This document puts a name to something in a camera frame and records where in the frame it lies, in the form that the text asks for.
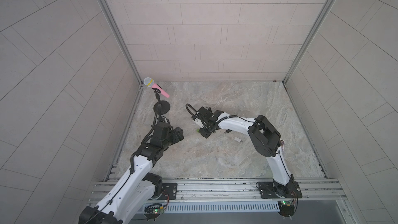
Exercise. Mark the colourful small card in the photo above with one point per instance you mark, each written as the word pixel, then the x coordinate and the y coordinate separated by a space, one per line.
pixel 281 148

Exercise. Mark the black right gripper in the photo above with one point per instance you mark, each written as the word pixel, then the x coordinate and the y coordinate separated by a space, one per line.
pixel 204 126

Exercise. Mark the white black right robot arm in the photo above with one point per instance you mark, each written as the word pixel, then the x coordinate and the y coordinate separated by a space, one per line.
pixel 266 141

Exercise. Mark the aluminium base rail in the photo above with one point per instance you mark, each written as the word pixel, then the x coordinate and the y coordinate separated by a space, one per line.
pixel 225 196

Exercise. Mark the pink toy microphone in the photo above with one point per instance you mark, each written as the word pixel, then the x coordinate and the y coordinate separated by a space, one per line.
pixel 149 82

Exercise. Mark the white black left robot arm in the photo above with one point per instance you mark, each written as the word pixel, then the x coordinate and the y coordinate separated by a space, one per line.
pixel 130 180

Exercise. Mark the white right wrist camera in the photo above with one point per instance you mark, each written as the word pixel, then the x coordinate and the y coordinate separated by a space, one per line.
pixel 197 121

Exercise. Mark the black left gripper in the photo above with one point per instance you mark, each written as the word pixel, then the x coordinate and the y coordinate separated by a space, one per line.
pixel 158 107

